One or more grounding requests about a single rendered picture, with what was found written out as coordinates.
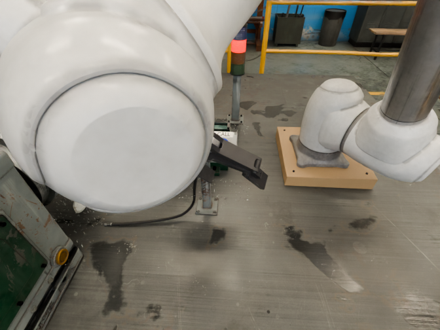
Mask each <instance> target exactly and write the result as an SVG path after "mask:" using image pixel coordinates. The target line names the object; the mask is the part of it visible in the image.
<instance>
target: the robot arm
mask: <svg viewBox="0 0 440 330"><path fill-rule="evenodd" d="M261 1H262V0H0V133H1V135H2V138H3V140H4V142H5V144H6V145H7V147H8V149H9V151H10V153H11V155H12V156H13V158H14V159H15V161H16V162H17V163H18V164H19V166H20V167H21V169H23V171H25V173H27V174H28V176H29V177H30V178H31V179H32V180H34V181H36V182H38V183H40V184H42V185H46V186H48V187H50V188H51V189H52V190H54V191H55V192H57V193H58V194H60V195H62V196H64V197H66V198H68V199H70V200H72V201H74V202H77V203H80V204H82V205H83V206H86V207H87V208H90V209H92V210H95V211H100V212H103V213H130V212H137V211H141V210H146V209H149V208H152V207H155V206H157V205H160V204H162V203H164V202H166V201H168V200H170V199H171V198H173V197H175V196H176V195H178V194H179V193H180V192H182V191H183V190H184V189H186V188H187V187H188V186H189V185H190V184H191V183H192V182H193V181H194V180H195V179H196V177H197V176H198V177H199V178H201V179H203V180H204V181H206V182H208V183H212V180H213V177H214V174H215V171H214V170H212V169H211V168H209V167H208V166H207V165H205V163H206V162H211V161H214V162H216V163H219V164H222V165H224V166H228V167H229V168H233V169H235V170H238V171H240V172H242V175H243V176H244V177H245V178H246V179H248V180H249V181H250V182H252V183H253V184H254V185H256V186H257V187H258V188H260V189H262V190H264V189H265V185H266V181H267V178H268V175H267V174H266V173H264V171H262V169H260V165H261V161H262V158H260V157H258V156H256V155H254V154H252V153H250V152H248V151H246V150H244V149H242V148H240V147H239V146H237V145H235V144H233V143H231V142H229V141H227V140H225V139H223V138H222V137H220V136H219V135H217V134H216V133H215V132H213V131H214V121H215V116H214V103H213V99H214V98H215V96H216V94H217V93H218V92H219V91H220V90H221V88H222V84H223V83H222V76H221V63H222V59H223V56H224V53H225V51H226V49H227V48H228V46H229V45H230V43H231V42H232V40H233V39H234V38H235V36H236V35H237V34H238V32H239V31H240V30H241V29H242V27H243V26H244V25H245V23H246V22H247V21H248V20H249V18H250V17H251V15H252V14H253V13H254V12H255V10H256V9H257V7H258V6H259V4H260V3H261ZM439 96H440V0H418V1H417V3H416V6H415V8H414V12H413V14H412V17H411V21H410V23H409V26H408V29H407V32H406V34H405V38H404V40H403V43H402V45H401V49H400V51H399V54H398V57H397V60H396V63H395V66H394V69H393V71H392V75H391V77H390V80H389V83H388V86H387V89H386V91H385V94H384V97H383V100H381V101H379V102H377V103H375V104H374V105H372V106H371V107H370V106H369V105H368V104H367V103H366V102H365V101H364V100H363V98H364V94H363V92H362V90H361V88H360V87H359V86H358V85H357V84H356V83H355V82H353V81H351V80H348V79H329V80H327V81H325V82H324V83H323V84H322V85H321V86H320V87H318V88H317V89H316V90H315V91H314V93H313V94H312V96H311V97H310V99H309V101H308V103H307V106H306V109H305V111H304V115H303V118H302V123H301V131H300V134H299V135H290V137H289V140H290V142H291V143H292V145H293V149H294V152H295V156H296V158H297V166H298V167H299V168H306V167H338V168H348V167H349V165H350V163H349V162H348V161H347V160H346V159H345V157H344V155H343V153H344V154H346V155H348V156H349V157H350V158H352V159H353V160H355V161H356V162H358V163H360V164H362V165H363V166H365V167H367V168H368V169H370V170H372V171H374V172H376V173H378V174H380V175H383V176H385V177H388V178H390V179H394V180H398V181H404V182H410V183H412V182H415V181H423V180H424V179H425V178H427V176H429V175H430V174H431V173H432V172H433V171H434V169H436V167H438V165H440V136H439V135H437V125H438V118H437V115H436V114H435V111H434V110H433V109H432V108H433V106H434V105H435V103H436V101H437V99H438V98H439Z"/></svg>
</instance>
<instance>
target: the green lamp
mask: <svg viewBox="0 0 440 330"><path fill-rule="evenodd" d="M244 69H245V63H244V64H241V65H236V64H232V63H230V73H232V74H233V75H242V74H244Z"/></svg>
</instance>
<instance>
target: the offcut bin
mask: <svg viewBox="0 0 440 330"><path fill-rule="evenodd" d="M290 7H291V5H289V6H288V9H287V13H275V14H276V15H275V21H274V31H273V36H272V39H273V41H274V44H275V46H278V44H295V47H298V44H300V42H301V37H302V33H303V27H304V21H305V17H304V14H302V11H303V7H304V5H303V6H302V10H301V13H300V14H297V11H298V8H299V6H298V5H297V8H296V12H295V14H290V13H289V10H290Z"/></svg>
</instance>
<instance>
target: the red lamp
mask: <svg viewBox="0 0 440 330"><path fill-rule="evenodd" d="M231 51H232V52H235V53H243V52H245V51H246V40H243V41H235V40H232V42H231Z"/></svg>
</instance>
